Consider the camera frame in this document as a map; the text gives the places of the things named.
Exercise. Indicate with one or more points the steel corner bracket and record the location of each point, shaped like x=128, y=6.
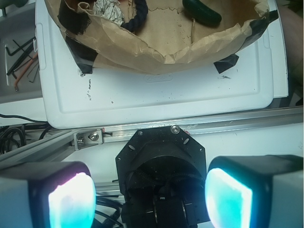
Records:
x=87, y=138

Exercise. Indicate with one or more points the aluminium frame rail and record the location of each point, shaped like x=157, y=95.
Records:
x=60, y=145

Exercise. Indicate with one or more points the orange hex key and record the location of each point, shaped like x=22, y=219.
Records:
x=25, y=69

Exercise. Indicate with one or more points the black hex keys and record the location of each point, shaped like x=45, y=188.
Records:
x=17, y=55

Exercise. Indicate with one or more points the brown paper bag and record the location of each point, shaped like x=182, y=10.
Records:
x=157, y=36

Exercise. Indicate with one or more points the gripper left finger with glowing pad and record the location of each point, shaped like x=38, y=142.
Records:
x=46, y=195

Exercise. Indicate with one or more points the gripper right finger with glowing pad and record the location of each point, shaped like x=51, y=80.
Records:
x=256, y=191

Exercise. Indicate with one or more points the green toy cucumber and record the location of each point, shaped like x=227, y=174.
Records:
x=202, y=13

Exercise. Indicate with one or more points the white paper ball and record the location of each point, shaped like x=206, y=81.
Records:
x=109, y=9

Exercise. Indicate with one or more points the grey tray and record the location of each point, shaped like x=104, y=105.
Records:
x=19, y=70

